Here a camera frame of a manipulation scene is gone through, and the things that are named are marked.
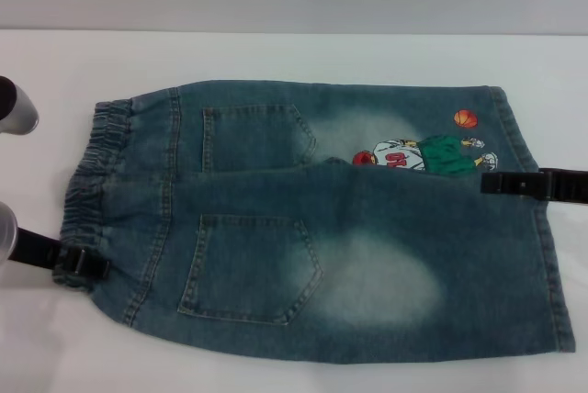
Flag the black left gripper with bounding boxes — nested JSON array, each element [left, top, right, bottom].
[[8, 226, 111, 283]]

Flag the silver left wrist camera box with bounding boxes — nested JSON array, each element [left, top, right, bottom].
[[0, 75, 40, 135]]

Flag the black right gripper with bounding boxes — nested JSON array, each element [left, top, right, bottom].
[[480, 167, 588, 205]]

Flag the blue denim shorts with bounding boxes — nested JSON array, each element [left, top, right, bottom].
[[51, 80, 575, 354]]

